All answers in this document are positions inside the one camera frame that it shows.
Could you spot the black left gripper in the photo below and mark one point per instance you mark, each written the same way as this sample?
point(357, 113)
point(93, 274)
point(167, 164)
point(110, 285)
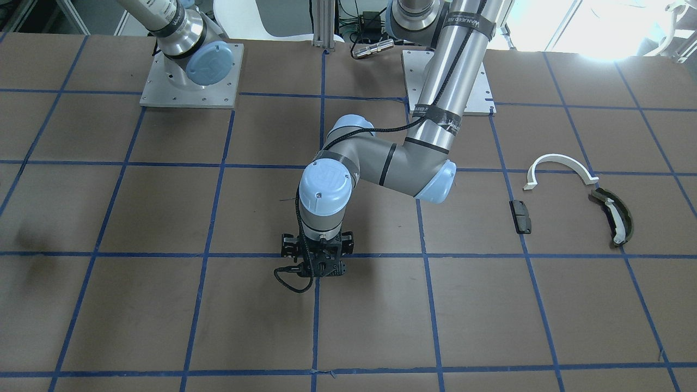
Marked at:
point(287, 246)

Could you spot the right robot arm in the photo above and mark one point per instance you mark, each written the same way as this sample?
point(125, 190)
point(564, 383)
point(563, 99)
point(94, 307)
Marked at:
point(187, 37)

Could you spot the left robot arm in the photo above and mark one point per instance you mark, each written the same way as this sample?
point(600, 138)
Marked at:
point(412, 159)

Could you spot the small black rectangular part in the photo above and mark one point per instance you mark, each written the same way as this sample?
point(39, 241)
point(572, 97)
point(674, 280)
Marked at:
point(521, 217)

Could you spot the silver cylindrical connector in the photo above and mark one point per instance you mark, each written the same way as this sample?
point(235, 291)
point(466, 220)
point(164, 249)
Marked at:
point(372, 49)

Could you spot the dark curved part with white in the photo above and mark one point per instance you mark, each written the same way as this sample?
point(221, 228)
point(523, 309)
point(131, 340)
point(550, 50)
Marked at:
point(618, 215)

